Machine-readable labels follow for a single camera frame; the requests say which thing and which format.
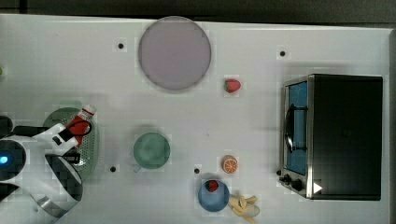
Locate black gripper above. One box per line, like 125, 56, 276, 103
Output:
50, 127, 82, 166

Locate red plush ketchup bottle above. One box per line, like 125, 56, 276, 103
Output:
67, 105, 96, 147

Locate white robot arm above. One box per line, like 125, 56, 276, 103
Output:
1, 123, 83, 224

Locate green oval strainer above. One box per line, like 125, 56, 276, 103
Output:
43, 101, 99, 181

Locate green mug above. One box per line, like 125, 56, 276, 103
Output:
133, 133, 171, 173

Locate small strawberry in bowl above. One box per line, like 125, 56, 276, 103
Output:
205, 180, 219, 192

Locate lavender round plate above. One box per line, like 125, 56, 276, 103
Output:
138, 16, 211, 91

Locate blue bowl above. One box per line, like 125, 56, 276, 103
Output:
197, 179, 231, 212

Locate plush orange slice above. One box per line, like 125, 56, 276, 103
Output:
221, 155, 238, 174

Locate plush strawberry on table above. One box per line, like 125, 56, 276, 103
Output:
224, 78, 241, 93

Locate plush peeled banana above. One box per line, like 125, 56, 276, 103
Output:
228, 195, 261, 224

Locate black toaster oven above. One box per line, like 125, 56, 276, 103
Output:
276, 74, 383, 201

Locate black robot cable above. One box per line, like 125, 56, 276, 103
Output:
69, 120, 93, 137

